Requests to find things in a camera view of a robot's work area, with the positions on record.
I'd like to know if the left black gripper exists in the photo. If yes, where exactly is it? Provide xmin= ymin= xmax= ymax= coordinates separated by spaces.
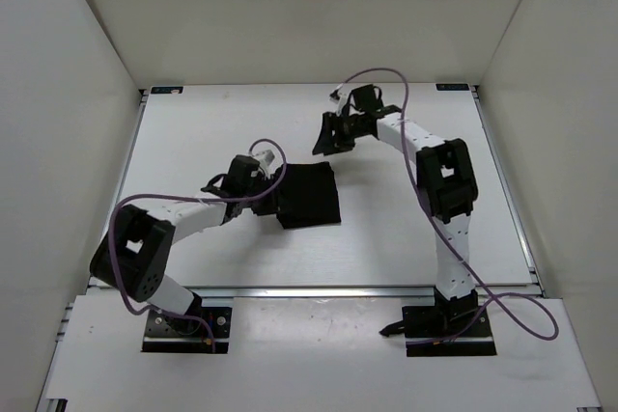
xmin=242 ymin=172 xmax=294 ymax=215

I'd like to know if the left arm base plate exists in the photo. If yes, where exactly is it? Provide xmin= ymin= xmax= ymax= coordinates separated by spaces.
xmin=142 ymin=306 xmax=233 ymax=354

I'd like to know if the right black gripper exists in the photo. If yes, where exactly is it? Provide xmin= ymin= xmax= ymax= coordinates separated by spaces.
xmin=314 ymin=112 xmax=366 ymax=156

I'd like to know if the black skirt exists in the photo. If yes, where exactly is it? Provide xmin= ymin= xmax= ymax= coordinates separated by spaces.
xmin=275 ymin=162 xmax=342 ymax=230

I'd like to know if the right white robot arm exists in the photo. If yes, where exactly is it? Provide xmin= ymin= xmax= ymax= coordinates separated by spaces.
xmin=313 ymin=84 xmax=478 ymax=338

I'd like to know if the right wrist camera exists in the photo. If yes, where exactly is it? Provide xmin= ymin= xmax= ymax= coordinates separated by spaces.
xmin=329 ymin=87 xmax=351 ymax=117

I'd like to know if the left blue corner label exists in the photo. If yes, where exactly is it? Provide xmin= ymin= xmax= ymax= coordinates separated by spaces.
xmin=150 ymin=86 xmax=183 ymax=95

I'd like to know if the blue corner label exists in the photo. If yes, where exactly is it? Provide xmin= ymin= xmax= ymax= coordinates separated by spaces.
xmin=435 ymin=83 xmax=469 ymax=92
xmin=150 ymin=86 xmax=183 ymax=95

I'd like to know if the right blue corner label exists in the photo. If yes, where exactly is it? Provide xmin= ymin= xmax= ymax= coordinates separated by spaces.
xmin=435 ymin=83 xmax=469 ymax=92

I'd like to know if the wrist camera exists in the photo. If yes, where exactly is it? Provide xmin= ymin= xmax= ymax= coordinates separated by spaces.
xmin=329 ymin=87 xmax=351 ymax=117
xmin=252 ymin=150 xmax=276 ymax=171

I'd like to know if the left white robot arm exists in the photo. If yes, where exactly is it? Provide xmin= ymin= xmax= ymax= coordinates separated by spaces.
xmin=90 ymin=150 xmax=288 ymax=339

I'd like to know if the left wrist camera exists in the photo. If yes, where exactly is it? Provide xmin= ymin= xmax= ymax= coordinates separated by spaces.
xmin=252 ymin=150 xmax=276 ymax=171

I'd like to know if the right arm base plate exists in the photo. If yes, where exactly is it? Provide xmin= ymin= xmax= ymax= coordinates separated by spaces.
xmin=402 ymin=306 xmax=497 ymax=358

